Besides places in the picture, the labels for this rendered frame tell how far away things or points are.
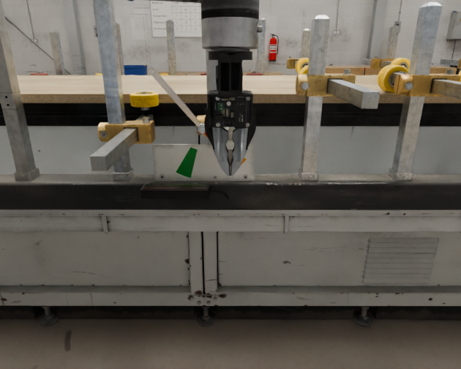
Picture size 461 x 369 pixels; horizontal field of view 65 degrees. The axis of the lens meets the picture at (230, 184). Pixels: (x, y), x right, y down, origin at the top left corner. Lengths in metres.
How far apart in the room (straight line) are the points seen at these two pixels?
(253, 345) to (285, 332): 0.14
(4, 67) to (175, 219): 0.57
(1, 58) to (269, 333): 1.24
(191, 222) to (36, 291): 0.77
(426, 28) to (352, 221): 0.52
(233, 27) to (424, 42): 0.55
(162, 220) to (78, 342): 0.69
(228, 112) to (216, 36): 0.11
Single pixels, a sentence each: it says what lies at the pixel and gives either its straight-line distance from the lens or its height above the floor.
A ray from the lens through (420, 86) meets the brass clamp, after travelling 1.00.
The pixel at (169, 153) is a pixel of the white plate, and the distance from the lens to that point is 0.94.
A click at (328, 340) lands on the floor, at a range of 1.52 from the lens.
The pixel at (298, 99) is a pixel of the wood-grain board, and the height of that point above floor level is 0.89.
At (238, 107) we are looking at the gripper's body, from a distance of 0.57.
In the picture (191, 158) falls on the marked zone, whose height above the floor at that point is 0.76.
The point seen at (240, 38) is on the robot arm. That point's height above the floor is 1.05.
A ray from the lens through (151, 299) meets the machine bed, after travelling 1.47.
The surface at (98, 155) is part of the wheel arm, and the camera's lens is 0.73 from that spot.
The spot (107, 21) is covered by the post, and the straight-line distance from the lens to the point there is 0.94.
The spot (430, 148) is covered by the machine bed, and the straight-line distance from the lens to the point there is 1.32.
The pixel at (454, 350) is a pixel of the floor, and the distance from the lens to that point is 1.66.
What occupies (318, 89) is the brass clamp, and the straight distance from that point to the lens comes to 0.92.
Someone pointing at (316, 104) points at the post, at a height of 0.90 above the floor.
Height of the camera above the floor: 1.04
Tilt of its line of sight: 21 degrees down
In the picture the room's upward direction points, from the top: straight up
